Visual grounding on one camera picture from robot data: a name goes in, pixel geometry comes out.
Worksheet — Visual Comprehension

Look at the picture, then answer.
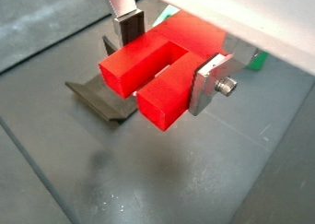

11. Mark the red double-square block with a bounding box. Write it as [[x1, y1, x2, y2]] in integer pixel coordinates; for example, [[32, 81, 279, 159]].
[[99, 11, 226, 131]]

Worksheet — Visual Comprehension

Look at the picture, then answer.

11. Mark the green shape-sorting board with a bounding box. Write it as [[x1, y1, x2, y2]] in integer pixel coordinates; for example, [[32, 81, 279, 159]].
[[152, 5, 269, 71]]

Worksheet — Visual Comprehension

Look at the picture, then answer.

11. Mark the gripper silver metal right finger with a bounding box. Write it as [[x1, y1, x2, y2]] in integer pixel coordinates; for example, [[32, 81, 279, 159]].
[[189, 34, 261, 116]]

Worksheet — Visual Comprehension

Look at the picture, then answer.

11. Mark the black L-shaped cradle stand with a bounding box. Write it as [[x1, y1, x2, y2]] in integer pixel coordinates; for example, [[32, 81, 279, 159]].
[[64, 35, 139, 123]]

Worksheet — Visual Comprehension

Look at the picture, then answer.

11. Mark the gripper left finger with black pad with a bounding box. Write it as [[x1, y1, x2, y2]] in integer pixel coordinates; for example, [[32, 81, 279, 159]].
[[104, 0, 146, 45]]

